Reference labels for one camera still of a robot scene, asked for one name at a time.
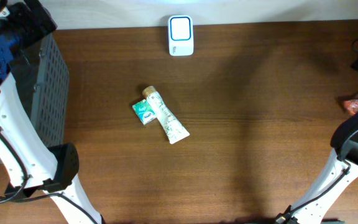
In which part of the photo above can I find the small green tissue pack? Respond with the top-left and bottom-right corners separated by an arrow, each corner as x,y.
132,100 -> 156,125

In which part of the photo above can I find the white tube with gold cap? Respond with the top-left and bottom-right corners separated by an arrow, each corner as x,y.
142,86 -> 190,144

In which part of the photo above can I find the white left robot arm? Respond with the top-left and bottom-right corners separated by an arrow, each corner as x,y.
0,1 -> 104,223

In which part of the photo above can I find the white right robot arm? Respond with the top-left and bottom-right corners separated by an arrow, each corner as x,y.
274,112 -> 358,224

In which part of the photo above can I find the white barcode scanner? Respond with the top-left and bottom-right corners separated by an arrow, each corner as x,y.
168,15 -> 194,57

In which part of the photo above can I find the grey plastic mesh basket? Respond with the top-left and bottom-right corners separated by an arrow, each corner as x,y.
11,34 -> 70,147

